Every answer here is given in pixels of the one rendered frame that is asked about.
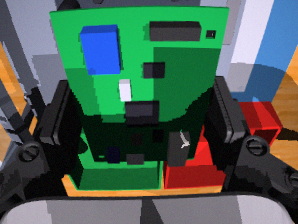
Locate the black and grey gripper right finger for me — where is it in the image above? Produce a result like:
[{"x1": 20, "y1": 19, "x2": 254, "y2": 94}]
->
[{"x1": 203, "y1": 76, "x2": 298, "y2": 224}]

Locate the green circuit board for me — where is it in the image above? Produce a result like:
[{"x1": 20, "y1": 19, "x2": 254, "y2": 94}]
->
[{"x1": 49, "y1": 5, "x2": 229, "y2": 167}]

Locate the green open-top bin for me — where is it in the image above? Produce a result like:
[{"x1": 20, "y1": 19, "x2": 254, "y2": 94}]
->
[{"x1": 68, "y1": 127, "x2": 163, "y2": 191}]

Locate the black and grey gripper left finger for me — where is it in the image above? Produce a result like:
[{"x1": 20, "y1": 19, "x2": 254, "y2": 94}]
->
[{"x1": 0, "y1": 80, "x2": 82, "y2": 220}]

